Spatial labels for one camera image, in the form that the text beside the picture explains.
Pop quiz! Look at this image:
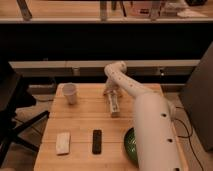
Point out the white paper cup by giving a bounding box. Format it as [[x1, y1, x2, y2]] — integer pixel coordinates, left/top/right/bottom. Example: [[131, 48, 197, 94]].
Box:
[[62, 83, 77, 105]]

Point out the black cable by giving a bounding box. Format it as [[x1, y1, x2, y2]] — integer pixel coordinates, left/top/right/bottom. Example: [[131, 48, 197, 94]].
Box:
[[173, 106, 204, 171]]

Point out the green bowl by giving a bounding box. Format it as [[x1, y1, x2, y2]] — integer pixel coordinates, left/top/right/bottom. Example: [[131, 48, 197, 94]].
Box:
[[124, 128, 138, 166]]

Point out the black remote control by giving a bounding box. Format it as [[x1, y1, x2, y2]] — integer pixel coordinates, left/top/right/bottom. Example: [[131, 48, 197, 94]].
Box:
[[92, 130, 102, 154]]

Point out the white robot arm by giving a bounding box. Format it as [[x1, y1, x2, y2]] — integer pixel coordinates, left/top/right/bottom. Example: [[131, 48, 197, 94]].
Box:
[[104, 61, 183, 171]]

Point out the wooden shelf with items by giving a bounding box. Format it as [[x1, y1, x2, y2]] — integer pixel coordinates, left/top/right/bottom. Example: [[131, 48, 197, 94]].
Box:
[[0, 0, 213, 23]]

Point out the black office chair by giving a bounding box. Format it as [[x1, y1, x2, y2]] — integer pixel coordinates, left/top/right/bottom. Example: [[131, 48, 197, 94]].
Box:
[[0, 59, 49, 167]]

